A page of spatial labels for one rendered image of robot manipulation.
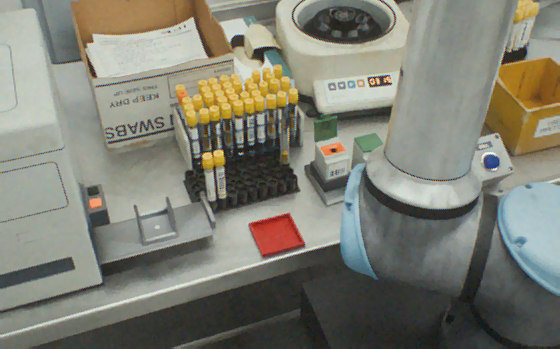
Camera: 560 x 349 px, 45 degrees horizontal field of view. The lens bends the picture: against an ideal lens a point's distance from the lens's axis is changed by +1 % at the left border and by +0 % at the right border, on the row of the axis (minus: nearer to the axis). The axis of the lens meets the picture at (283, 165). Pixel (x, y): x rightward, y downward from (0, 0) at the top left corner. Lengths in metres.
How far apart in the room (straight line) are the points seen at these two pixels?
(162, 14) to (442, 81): 0.89
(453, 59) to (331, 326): 0.39
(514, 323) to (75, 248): 0.55
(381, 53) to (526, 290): 0.67
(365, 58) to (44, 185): 0.64
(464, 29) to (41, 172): 0.51
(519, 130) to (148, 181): 0.62
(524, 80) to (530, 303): 0.68
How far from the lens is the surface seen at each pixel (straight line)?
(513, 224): 0.67
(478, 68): 0.60
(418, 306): 0.87
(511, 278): 0.69
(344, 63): 1.24
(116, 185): 1.14
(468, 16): 0.57
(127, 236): 1.00
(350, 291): 0.87
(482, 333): 0.78
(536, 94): 1.36
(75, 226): 0.91
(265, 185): 1.08
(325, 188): 1.07
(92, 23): 1.39
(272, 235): 1.03
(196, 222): 1.00
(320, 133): 1.07
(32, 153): 0.82
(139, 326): 1.70
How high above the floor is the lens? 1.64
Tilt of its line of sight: 42 degrees down
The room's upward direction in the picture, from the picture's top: straight up
